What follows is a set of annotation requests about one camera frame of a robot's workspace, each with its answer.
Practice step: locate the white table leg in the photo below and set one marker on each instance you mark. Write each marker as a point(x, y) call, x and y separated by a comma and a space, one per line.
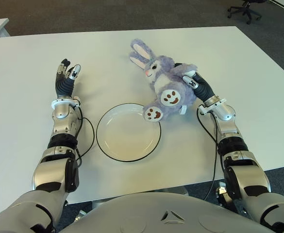
point(181, 190)

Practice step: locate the black office chair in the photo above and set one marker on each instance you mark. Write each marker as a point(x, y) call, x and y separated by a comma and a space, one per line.
point(246, 11)

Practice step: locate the white plate black rim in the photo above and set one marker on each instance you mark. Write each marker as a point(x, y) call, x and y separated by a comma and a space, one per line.
point(124, 136)

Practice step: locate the grey robot torso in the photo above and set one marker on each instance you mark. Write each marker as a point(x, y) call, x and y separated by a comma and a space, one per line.
point(156, 213)

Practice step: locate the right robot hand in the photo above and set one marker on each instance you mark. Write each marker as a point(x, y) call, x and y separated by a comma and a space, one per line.
point(203, 89)

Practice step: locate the purple plush bunny doll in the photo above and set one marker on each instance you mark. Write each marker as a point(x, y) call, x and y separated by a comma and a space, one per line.
point(166, 80)

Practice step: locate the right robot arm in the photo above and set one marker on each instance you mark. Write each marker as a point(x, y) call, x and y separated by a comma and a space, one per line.
point(229, 123)

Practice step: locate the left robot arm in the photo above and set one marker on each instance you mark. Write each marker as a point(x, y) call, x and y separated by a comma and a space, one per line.
point(59, 116)

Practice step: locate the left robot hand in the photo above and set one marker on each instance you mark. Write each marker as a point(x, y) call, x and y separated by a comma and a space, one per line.
point(64, 85)

